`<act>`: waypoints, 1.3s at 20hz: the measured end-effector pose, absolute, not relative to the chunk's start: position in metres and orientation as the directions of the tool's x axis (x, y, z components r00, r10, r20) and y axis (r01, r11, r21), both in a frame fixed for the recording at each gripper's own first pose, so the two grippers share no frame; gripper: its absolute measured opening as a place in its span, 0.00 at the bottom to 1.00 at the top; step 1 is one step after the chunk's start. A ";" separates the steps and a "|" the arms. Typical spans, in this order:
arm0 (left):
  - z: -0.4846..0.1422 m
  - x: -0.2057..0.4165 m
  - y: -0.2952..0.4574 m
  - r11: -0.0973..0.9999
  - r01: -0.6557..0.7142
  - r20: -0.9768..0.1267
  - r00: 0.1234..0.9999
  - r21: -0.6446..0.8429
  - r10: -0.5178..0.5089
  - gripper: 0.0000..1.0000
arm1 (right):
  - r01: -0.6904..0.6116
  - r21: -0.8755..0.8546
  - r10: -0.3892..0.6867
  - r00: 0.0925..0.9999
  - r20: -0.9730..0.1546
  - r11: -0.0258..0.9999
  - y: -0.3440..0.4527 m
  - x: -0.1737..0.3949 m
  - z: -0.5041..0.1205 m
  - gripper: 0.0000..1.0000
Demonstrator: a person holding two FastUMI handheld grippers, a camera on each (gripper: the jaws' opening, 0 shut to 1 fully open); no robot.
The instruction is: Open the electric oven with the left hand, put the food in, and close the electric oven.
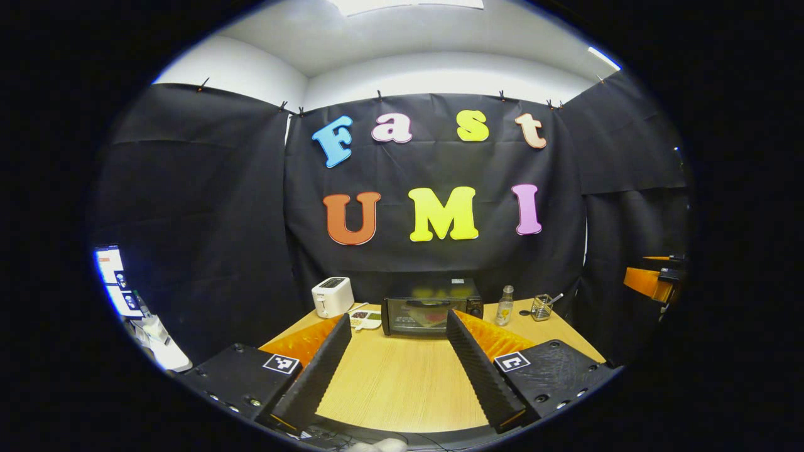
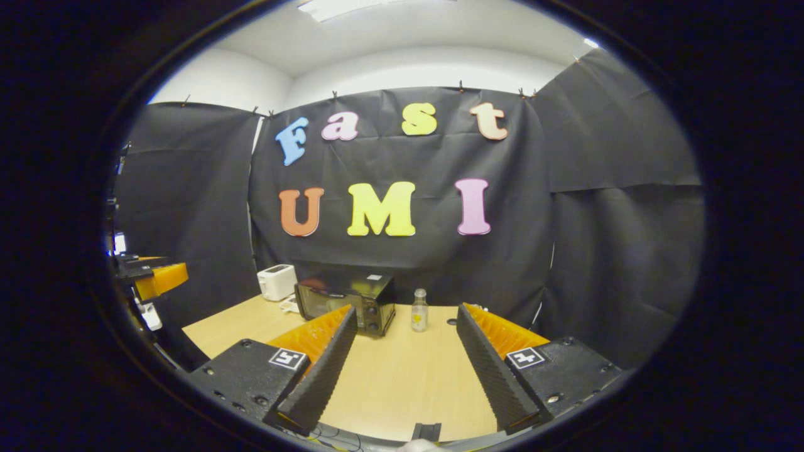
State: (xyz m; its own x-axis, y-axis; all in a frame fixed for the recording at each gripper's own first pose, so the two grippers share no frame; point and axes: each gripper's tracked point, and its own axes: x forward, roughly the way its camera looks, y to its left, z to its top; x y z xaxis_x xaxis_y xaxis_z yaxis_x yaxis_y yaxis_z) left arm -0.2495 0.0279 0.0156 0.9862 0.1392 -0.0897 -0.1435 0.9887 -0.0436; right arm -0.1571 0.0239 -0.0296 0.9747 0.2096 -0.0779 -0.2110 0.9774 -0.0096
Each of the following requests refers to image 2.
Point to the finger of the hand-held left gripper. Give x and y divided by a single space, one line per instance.
163 279
141 260

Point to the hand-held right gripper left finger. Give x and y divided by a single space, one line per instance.
320 383

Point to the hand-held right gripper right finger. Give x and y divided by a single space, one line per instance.
496 383

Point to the black electric oven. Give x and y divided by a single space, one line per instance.
352 292

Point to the white divided snack dish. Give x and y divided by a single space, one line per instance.
291 306

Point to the clear glass bottle yellow label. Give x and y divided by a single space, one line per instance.
419 314

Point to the white toaster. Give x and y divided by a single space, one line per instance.
276 282

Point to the ceiling light panel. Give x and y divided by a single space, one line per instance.
591 43
345 7

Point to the small black bracket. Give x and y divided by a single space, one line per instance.
426 432

